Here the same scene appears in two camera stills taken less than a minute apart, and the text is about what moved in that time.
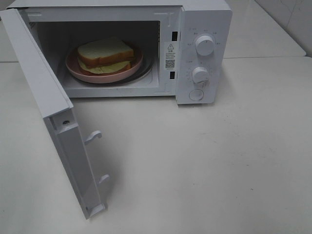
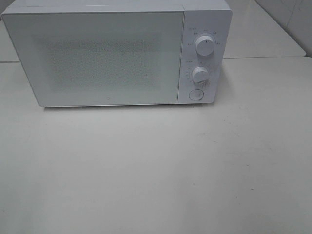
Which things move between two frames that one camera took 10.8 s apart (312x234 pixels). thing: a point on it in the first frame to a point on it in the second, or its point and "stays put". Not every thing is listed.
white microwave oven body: x=178 y=49 stays put
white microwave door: x=57 y=111 to x=96 y=58
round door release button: x=196 y=94 stays put
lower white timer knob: x=200 y=75 stays put
